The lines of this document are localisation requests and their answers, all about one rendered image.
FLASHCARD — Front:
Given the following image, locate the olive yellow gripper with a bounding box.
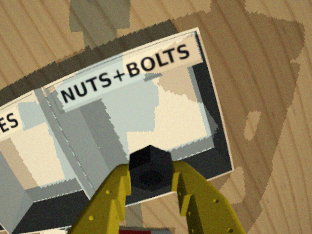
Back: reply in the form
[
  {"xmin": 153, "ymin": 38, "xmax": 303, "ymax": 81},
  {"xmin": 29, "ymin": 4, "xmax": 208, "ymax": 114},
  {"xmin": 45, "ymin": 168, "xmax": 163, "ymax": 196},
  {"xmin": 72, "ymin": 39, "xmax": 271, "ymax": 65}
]
[{"xmin": 66, "ymin": 160, "xmax": 246, "ymax": 234}]

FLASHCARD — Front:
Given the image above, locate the white usb stick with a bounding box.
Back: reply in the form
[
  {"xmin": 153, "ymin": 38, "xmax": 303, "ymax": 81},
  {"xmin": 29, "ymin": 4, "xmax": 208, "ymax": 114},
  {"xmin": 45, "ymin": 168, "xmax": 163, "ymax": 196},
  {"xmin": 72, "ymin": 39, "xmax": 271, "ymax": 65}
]
[{"xmin": 40, "ymin": 228, "xmax": 70, "ymax": 234}]

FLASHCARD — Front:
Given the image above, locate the dark grey hex nut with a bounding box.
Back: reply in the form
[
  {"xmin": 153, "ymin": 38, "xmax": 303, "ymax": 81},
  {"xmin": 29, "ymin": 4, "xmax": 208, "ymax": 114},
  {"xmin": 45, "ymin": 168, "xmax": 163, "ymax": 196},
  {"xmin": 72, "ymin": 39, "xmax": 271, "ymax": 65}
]
[{"xmin": 128, "ymin": 145, "xmax": 173, "ymax": 192}]

